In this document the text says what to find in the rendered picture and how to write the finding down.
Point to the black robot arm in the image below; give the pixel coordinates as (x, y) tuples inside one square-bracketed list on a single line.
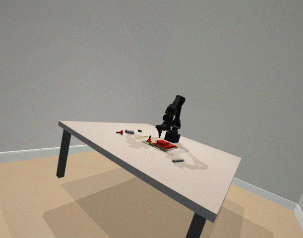
[(173, 109)]

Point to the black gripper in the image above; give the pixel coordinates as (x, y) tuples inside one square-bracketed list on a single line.
[(173, 132)]

